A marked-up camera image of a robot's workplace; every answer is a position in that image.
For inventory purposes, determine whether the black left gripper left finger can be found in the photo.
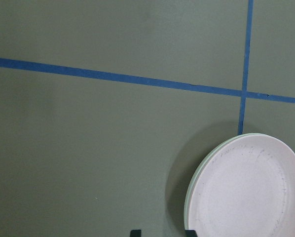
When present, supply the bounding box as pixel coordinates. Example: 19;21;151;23
130;230;141;237

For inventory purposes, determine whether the cream white plate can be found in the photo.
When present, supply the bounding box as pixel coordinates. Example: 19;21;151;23
184;133;267;237

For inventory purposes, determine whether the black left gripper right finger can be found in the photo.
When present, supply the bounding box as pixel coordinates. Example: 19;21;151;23
184;230;197;237

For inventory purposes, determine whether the pink plate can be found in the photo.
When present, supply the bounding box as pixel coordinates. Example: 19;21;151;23
184;133;295;237

